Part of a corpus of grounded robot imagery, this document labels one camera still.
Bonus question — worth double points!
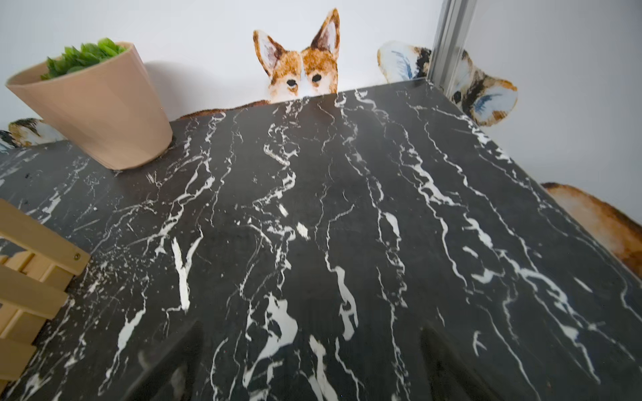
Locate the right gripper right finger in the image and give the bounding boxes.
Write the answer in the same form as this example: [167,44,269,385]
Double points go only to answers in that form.
[421,326,502,400]

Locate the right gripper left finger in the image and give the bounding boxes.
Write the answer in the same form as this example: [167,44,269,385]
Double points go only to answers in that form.
[120,320,203,400]

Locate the pink pot green plant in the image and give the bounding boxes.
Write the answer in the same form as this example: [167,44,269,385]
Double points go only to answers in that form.
[6,42,172,170]

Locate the wooden two-tier shelf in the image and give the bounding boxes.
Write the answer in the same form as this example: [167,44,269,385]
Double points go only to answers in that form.
[1,200,90,389]

